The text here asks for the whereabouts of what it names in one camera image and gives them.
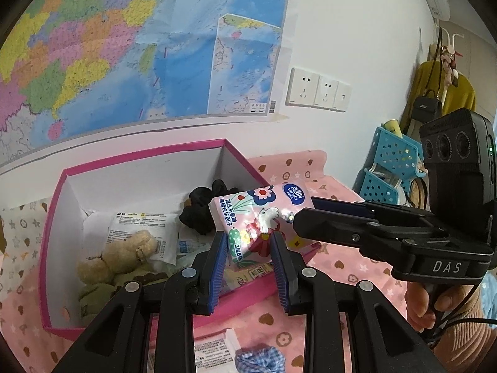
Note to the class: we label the black scrunchie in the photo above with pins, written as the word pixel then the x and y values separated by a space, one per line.
pixel 202 209

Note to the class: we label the person's right forearm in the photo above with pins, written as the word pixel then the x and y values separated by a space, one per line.
pixel 473 345

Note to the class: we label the white wall switch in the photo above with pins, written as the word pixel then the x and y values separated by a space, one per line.
pixel 341 97

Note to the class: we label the person's right hand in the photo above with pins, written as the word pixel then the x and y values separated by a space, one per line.
pixel 419 307

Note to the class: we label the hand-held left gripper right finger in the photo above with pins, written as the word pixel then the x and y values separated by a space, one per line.
pixel 279 274

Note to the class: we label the pink cardboard box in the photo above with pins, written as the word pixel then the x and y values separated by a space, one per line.
pixel 62 241

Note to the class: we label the white wall socket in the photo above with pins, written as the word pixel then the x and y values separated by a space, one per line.
pixel 326 92
pixel 303 87

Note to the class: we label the white printed packet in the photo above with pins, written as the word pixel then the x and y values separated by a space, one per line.
pixel 213 351

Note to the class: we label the white printed pillow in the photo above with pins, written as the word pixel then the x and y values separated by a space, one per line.
pixel 23 233

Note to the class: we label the beige teddy bear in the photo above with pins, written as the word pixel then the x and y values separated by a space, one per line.
pixel 116 258

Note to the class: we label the pink hanging plush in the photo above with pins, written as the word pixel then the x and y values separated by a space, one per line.
pixel 449 64

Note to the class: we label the wooden headboard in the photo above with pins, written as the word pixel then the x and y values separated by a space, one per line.
pixel 2 239

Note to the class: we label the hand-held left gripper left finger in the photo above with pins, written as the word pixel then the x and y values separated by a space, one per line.
pixel 217 274

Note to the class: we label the black handbag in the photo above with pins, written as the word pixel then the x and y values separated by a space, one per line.
pixel 427 108

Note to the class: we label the white plastic packet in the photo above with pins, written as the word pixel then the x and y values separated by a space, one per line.
pixel 136 225

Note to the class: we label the blue plastic basket rack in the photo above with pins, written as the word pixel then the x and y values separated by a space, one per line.
pixel 392 155

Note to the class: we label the blue gingham scrunchie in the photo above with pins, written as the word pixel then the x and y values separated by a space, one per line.
pixel 260 361

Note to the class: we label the green plush toy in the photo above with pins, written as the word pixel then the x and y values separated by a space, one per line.
pixel 97 297

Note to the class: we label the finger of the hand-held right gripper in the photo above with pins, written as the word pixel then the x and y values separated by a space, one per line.
pixel 337 206
pixel 334 227

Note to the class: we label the colourful wall map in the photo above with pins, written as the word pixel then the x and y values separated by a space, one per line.
pixel 136 54

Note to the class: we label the white coat rack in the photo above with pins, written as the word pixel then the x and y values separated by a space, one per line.
pixel 450 39

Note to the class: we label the floral tissue pack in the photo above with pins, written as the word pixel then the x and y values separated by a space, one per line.
pixel 256 217

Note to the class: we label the yellow hanging garment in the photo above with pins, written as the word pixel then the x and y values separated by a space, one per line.
pixel 464 93

